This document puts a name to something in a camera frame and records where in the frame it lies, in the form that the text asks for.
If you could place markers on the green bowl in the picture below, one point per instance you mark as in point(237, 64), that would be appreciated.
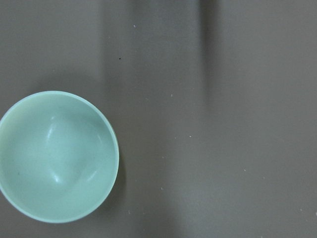
point(59, 157)

